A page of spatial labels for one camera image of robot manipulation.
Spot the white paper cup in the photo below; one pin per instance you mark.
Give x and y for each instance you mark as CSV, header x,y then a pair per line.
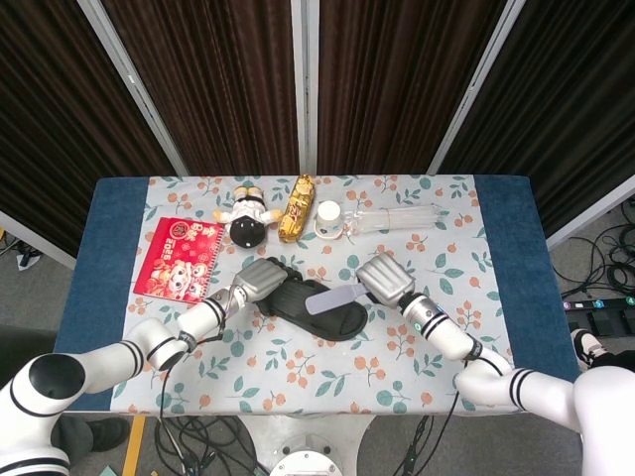
x,y
328,219

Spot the black and white sneaker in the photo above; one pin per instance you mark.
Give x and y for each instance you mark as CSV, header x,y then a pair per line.
x,y
588,347

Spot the red 2026 desk calendar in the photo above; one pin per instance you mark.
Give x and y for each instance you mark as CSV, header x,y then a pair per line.
x,y
177,260

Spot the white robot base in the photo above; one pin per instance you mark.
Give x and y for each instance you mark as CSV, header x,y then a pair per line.
x,y
307,446

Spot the dark folding screen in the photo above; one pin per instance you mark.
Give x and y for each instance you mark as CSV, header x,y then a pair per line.
x,y
317,84

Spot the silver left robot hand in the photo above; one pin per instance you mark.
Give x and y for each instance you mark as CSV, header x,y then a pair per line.
x,y
260,280

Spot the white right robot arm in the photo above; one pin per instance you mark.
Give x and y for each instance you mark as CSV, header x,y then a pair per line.
x,y
496,362

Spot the plush doll with black hair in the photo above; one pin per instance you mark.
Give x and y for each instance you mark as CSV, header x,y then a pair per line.
x,y
248,218

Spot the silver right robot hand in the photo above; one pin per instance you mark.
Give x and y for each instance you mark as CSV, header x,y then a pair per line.
x,y
387,280

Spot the black slipper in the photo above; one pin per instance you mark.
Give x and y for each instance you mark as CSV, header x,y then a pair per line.
x,y
322,310

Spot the golden snack package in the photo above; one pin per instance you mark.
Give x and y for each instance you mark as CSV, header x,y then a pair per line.
x,y
296,209

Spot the floral tablecloth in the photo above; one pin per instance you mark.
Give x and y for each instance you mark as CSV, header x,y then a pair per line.
x,y
317,377

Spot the clear bag of straws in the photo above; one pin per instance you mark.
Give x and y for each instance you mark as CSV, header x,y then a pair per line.
x,y
397,218

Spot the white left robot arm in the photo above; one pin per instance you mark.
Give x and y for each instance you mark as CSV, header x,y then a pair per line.
x,y
124,357

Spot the blue table cover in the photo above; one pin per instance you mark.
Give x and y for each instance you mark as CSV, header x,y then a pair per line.
x,y
99,248

